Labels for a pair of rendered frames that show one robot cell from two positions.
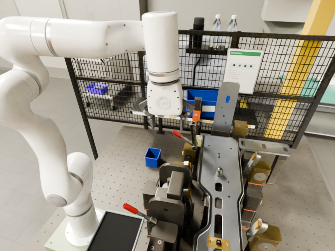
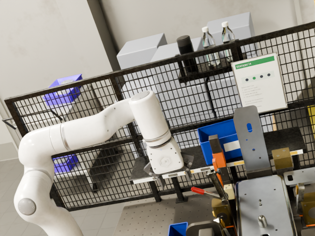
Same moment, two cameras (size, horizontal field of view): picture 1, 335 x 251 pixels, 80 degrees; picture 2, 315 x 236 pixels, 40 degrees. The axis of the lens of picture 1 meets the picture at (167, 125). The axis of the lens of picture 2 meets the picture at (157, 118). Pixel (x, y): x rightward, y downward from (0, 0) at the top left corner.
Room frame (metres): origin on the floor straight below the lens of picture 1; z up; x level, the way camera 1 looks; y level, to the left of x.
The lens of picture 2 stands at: (-0.69, -0.07, 2.22)
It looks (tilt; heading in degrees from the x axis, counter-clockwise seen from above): 25 degrees down; 3
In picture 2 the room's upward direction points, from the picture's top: 19 degrees counter-clockwise
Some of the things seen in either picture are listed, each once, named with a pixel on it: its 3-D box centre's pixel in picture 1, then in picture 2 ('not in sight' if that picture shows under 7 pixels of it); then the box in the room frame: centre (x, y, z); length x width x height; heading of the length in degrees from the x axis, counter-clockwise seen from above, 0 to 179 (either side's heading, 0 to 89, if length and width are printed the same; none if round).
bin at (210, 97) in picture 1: (207, 103); (230, 138); (1.25, -0.29, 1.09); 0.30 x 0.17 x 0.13; 85
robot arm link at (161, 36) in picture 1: (161, 41); (148, 113); (0.53, 0.01, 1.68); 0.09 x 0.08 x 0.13; 178
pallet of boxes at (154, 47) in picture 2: (184, 78); (197, 102); (2.89, -0.26, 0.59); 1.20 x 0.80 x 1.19; 74
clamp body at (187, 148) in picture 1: (186, 167); (225, 233); (0.84, -0.11, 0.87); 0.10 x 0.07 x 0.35; 78
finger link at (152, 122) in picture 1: (149, 118); (156, 178); (0.53, 0.06, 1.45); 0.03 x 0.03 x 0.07; 79
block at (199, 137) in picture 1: (196, 159); (236, 217); (0.91, -0.18, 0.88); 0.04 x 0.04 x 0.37; 78
